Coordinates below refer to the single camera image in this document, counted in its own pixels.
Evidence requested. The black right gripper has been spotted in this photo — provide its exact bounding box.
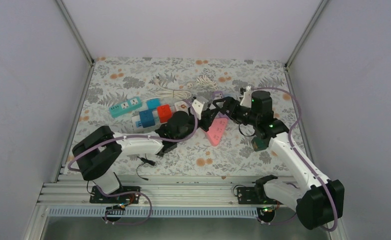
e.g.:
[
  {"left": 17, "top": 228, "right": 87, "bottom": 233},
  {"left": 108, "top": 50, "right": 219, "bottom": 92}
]
[{"left": 212, "top": 96, "right": 259, "bottom": 126}]

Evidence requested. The white tiger cube socket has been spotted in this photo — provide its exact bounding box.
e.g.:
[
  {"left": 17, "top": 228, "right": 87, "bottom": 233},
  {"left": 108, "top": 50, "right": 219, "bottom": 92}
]
[{"left": 174, "top": 101, "right": 191, "bottom": 114}]

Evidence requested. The orange cube socket adapter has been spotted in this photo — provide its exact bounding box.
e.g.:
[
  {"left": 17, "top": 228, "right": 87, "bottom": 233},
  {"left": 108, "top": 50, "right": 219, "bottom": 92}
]
[{"left": 156, "top": 104, "right": 173, "bottom": 123}]

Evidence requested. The blue cube socket adapter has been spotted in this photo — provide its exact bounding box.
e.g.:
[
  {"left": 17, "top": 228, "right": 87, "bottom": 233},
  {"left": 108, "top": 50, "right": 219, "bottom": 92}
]
[{"left": 139, "top": 109, "right": 156, "bottom": 128}]

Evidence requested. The dark green cube socket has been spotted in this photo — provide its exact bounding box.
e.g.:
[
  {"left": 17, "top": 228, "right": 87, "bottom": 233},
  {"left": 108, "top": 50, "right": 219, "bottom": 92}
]
[{"left": 251, "top": 137, "right": 269, "bottom": 152}]

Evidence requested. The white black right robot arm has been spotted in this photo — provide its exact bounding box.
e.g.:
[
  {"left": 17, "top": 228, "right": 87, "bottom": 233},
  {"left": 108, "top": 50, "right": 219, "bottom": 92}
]
[{"left": 212, "top": 90, "right": 345, "bottom": 232}]

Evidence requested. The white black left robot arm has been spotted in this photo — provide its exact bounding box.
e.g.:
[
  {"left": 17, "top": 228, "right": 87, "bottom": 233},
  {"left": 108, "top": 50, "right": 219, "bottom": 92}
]
[{"left": 68, "top": 109, "right": 219, "bottom": 203}]

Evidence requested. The cyan flat plug adapter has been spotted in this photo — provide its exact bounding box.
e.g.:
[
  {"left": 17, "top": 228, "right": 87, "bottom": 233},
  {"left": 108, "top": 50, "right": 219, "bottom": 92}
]
[{"left": 146, "top": 98, "right": 161, "bottom": 110}]

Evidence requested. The floral patterned table mat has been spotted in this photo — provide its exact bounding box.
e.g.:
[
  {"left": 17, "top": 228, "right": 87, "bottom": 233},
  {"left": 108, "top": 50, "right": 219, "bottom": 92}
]
[{"left": 73, "top": 57, "right": 296, "bottom": 177}]

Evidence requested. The purple power strip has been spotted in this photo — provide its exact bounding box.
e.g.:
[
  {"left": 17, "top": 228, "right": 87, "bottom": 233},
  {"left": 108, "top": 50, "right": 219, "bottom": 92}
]
[{"left": 212, "top": 91, "right": 225, "bottom": 100}]

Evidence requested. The pink power strip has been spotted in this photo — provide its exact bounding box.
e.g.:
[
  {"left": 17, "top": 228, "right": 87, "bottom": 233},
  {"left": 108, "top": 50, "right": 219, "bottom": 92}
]
[{"left": 204, "top": 117, "right": 228, "bottom": 147}]

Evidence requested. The white long power strip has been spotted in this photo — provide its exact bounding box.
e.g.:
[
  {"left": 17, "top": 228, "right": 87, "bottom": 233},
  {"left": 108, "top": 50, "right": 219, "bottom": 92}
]
[{"left": 131, "top": 104, "right": 176, "bottom": 130}]

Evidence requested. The teal power strip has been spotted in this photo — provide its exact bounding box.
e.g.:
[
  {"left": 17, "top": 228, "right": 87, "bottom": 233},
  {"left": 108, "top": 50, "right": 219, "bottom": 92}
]
[{"left": 109, "top": 96, "right": 143, "bottom": 118}]

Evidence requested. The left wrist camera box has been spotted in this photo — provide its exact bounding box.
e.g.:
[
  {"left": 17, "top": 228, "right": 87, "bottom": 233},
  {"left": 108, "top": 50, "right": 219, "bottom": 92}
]
[{"left": 190, "top": 99, "right": 205, "bottom": 120}]

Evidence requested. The white braided cable bundle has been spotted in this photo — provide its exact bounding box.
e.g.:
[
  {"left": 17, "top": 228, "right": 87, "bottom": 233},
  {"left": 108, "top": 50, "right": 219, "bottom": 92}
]
[{"left": 186, "top": 74, "right": 219, "bottom": 90}]

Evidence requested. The white coiled power cable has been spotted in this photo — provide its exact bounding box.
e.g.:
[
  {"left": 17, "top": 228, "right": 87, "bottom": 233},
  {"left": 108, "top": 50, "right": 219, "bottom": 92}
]
[{"left": 141, "top": 75, "right": 192, "bottom": 102}]

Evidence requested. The black small charger with cable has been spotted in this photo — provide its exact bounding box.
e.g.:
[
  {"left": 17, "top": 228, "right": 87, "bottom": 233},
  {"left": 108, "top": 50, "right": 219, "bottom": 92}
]
[{"left": 136, "top": 154, "right": 157, "bottom": 181}]

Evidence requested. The aluminium front rail base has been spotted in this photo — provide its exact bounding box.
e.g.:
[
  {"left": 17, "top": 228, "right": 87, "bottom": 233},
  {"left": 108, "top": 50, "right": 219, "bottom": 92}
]
[{"left": 36, "top": 175, "right": 336, "bottom": 218}]

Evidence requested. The aluminium corner frame rail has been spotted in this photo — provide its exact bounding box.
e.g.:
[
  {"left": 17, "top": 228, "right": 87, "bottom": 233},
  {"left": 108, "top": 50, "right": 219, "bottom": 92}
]
[{"left": 54, "top": 0, "right": 94, "bottom": 66}]

